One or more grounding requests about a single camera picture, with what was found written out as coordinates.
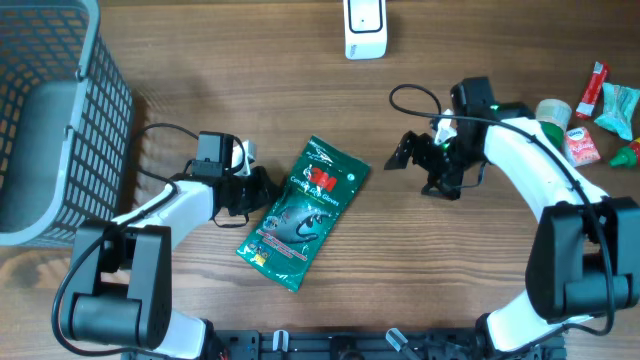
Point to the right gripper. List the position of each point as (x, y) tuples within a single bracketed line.
[(449, 184)]

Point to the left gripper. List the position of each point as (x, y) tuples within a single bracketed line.
[(267, 195)]

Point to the green 3M gloves packet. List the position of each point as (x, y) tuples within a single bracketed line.
[(319, 188)]

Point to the green lid jar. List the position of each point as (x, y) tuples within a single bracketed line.
[(553, 116)]

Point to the red tissue packet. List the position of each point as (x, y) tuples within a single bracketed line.
[(579, 148)]

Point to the red sachet stick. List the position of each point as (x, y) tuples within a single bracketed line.
[(590, 96)]

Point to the teal wipes packet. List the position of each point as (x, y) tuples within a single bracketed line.
[(618, 109)]

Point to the red yellow sauce bottle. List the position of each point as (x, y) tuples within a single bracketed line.
[(627, 156)]

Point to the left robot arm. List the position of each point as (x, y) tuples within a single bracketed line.
[(117, 296)]

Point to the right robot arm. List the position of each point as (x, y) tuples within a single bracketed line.
[(581, 265)]

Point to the white barcode scanner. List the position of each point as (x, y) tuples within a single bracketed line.
[(365, 29)]

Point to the grey plastic mesh basket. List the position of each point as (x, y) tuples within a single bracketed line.
[(66, 120)]

